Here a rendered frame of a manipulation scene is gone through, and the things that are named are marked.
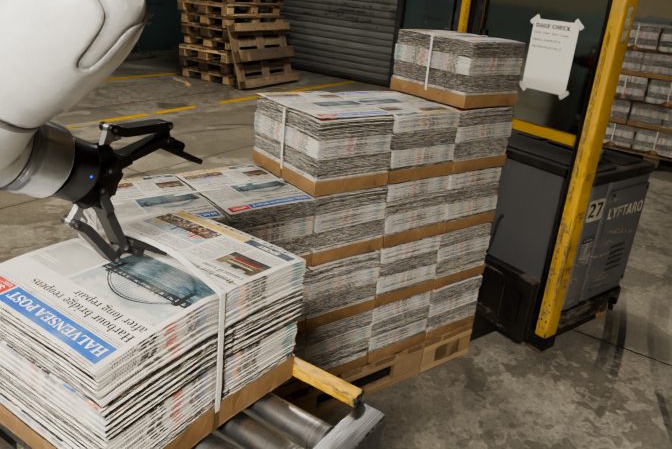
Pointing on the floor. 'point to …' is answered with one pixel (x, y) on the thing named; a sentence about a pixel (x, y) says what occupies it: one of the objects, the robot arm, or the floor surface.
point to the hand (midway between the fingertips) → (173, 201)
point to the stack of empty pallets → (215, 25)
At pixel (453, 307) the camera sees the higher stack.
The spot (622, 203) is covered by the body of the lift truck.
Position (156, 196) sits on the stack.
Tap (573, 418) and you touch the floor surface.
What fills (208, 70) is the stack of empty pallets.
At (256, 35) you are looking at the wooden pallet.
